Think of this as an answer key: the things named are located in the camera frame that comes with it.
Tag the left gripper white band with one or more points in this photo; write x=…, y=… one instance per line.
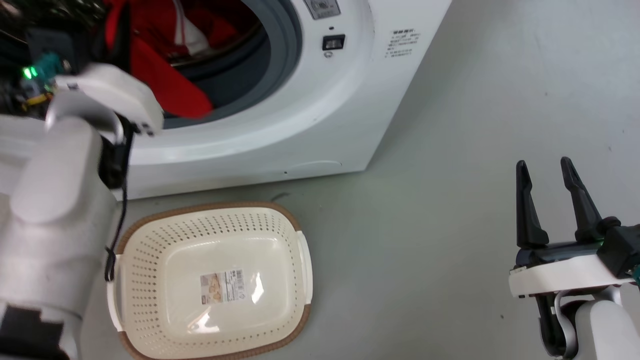
x=117, y=92

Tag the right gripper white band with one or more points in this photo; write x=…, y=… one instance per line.
x=565, y=272

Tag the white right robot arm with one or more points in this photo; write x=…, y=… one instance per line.
x=607, y=330

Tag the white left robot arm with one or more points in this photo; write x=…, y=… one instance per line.
x=55, y=210

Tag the white front-load washing machine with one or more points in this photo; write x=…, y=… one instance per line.
x=310, y=120

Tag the cream perforated laundry basket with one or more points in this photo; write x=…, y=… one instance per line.
x=150, y=250

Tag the red garment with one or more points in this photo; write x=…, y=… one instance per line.
x=165, y=80

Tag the white cloth piece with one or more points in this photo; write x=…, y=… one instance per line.
x=192, y=40

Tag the grey rubber door gasket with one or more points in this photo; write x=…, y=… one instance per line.
x=260, y=65

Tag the grey rating plate sticker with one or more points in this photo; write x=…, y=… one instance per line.
x=322, y=7

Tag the paper product sticker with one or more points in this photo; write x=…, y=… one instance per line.
x=222, y=286

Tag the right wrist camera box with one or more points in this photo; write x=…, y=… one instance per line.
x=620, y=247

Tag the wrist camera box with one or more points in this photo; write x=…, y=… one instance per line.
x=620, y=247
x=47, y=62

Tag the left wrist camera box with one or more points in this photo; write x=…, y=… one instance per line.
x=47, y=62

